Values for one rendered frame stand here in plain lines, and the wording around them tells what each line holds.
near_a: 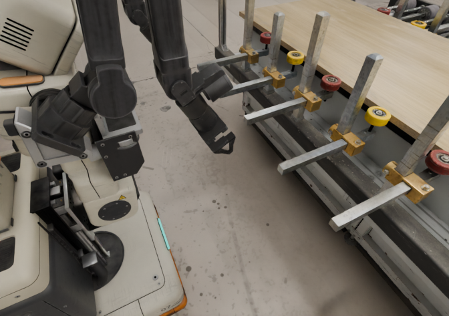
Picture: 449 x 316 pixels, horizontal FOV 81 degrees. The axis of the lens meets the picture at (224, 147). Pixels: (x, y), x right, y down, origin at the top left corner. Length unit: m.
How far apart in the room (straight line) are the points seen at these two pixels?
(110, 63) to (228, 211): 1.40
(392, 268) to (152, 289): 1.15
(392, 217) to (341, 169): 0.24
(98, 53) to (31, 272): 0.62
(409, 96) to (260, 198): 1.03
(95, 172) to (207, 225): 0.99
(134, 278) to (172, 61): 1.04
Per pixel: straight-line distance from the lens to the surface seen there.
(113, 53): 0.49
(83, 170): 0.88
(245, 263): 1.61
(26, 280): 0.91
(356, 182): 1.13
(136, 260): 1.38
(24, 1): 0.61
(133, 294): 1.33
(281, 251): 1.67
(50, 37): 0.63
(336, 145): 1.06
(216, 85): 0.59
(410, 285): 1.65
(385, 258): 1.65
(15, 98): 0.65
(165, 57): 0.51
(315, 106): 1.19
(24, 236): 0.96
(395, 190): 0.96
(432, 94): 1.36
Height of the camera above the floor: 1.51
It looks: 46 degrees down
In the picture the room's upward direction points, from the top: straight up
